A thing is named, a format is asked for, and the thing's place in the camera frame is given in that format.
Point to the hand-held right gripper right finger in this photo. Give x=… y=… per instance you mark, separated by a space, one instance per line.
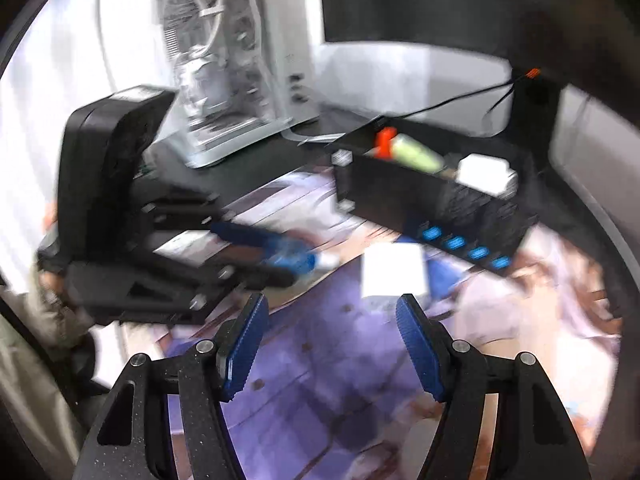
x=420 y=345

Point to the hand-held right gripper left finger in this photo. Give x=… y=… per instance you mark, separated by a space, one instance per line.
x=245 y=345

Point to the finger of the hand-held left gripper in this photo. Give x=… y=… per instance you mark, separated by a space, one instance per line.
x=150 y=290
x=240 y=232

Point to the blue plastic bottle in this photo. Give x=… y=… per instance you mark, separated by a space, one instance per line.
x=295 y=259

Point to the white square charger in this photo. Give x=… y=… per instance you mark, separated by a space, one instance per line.
x=394 y=275

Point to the black cardboard box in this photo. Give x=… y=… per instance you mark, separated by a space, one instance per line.
x=450 y=215

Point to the glue bottle with orange cap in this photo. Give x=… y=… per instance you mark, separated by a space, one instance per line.
x=385 y=142

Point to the green tablet pack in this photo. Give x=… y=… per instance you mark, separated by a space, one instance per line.
x=417 y=155

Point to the printed desk mat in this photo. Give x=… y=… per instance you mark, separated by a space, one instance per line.
x=325 y=360

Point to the person's clothing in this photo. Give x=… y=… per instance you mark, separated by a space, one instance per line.
x=35 y=360

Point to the white computer case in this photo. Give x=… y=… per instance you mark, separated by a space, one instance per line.
x=235 y=60

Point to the white plug adapter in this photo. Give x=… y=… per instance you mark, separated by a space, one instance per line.
x=485 y=175

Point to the black computer monitor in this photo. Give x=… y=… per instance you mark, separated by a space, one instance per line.
x=475 y=5

